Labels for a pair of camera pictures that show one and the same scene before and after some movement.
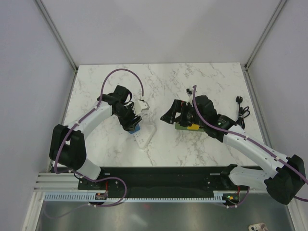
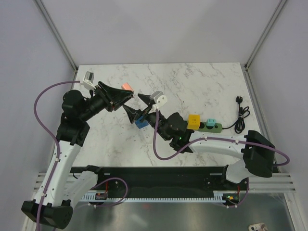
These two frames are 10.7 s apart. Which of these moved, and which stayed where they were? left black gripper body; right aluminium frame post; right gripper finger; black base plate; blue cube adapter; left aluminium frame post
Moved: right gripper finger; left black gripper body; blue cube adapter
Stayed: right aluminium frame post; left aluminium frame post; black base plate
